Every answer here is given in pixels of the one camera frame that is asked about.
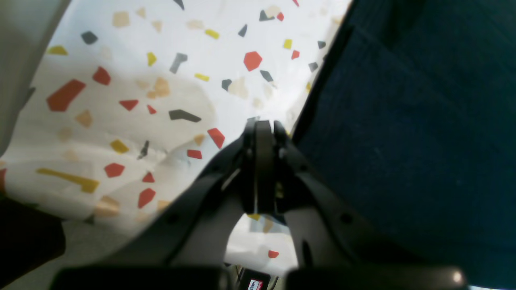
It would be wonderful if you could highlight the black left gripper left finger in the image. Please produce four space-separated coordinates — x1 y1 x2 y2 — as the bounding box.
51 120 258 290

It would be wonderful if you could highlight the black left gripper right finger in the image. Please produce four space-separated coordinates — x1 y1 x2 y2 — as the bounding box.
256 120 468 290

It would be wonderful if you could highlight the black t-shirt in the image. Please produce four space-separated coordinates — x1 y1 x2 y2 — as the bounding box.
294 0 516 289

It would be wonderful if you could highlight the terrazzo patterned tablecloth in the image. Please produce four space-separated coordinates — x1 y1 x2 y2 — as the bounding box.
0 0 351 278

